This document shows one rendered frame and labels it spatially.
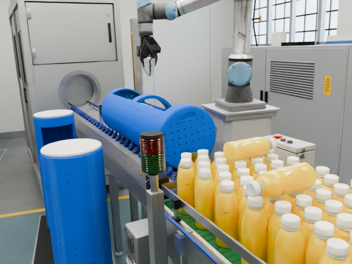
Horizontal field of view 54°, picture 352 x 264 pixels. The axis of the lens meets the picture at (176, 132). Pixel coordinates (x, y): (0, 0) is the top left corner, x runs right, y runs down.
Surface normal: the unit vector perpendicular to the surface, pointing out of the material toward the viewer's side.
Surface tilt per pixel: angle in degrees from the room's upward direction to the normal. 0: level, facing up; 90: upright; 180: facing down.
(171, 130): 90
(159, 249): 90
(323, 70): 90
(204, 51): 90
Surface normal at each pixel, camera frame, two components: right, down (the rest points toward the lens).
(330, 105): -0.96, 0.10
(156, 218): 0.46, 0.19
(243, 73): -0.14, 0.40
